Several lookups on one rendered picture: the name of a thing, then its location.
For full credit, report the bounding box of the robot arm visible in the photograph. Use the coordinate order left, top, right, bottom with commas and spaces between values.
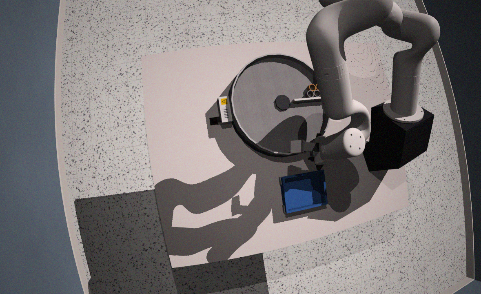
306, 0, 440, 162

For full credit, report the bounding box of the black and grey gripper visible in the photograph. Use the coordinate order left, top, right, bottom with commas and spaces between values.
308, 133, 334, 170

